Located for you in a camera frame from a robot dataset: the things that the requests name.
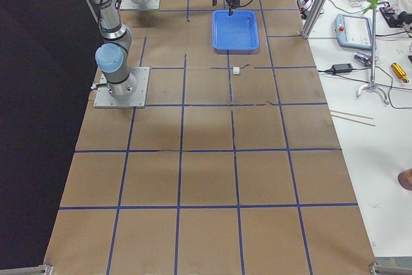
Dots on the blue plastic tray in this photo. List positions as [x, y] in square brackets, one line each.
[236, 33]

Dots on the teach pendant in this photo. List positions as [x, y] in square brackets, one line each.
[353, 31]

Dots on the black power adapter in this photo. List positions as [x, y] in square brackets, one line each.
[342, 68]

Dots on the metal stand with green clip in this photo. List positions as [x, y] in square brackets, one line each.
[371, 86]

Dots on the wooden chopstick pair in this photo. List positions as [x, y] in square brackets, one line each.
[360, 119]

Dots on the brown paper table cover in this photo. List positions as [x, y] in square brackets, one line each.
[219, 173]

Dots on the yellow metal cylinder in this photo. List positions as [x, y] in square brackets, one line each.
[399, 72]

